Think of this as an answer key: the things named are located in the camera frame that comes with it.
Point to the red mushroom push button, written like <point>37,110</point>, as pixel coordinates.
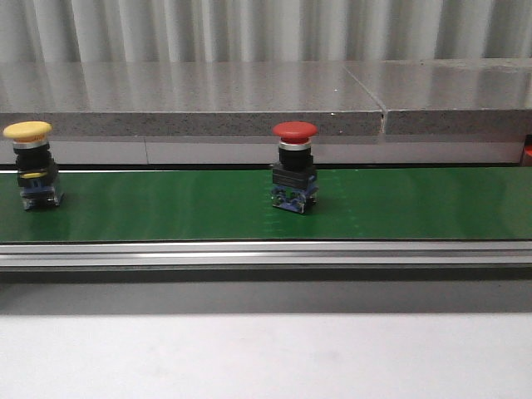
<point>294,176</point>

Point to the yellow mushroom push button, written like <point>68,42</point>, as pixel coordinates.
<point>37,171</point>

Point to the green conveyor belt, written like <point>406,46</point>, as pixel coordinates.
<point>368,224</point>

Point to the grey stone counter slab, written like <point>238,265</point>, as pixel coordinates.
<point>483,99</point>

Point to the red plastic tray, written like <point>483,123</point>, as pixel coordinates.
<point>527,156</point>

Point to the white corrugated curtain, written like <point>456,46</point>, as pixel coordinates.
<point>251,31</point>

